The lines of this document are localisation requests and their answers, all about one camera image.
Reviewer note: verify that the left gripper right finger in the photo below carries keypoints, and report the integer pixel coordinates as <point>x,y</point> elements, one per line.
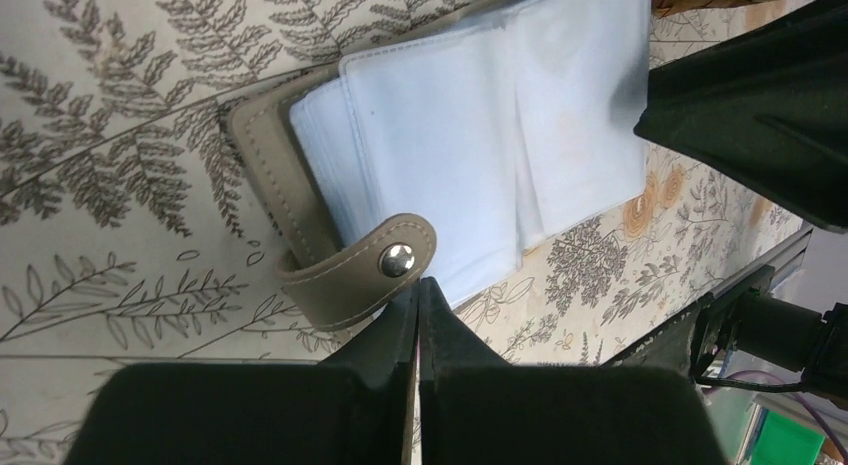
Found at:
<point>453,360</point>

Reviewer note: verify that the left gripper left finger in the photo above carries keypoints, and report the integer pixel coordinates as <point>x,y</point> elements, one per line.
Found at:
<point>383,359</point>

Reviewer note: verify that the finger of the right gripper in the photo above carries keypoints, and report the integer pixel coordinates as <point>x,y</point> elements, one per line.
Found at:
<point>767,109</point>

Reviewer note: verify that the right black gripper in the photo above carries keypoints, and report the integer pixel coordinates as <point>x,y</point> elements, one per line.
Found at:
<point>746,317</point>

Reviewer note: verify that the grey leather card holder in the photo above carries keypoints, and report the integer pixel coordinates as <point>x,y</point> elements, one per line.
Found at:
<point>450,151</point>

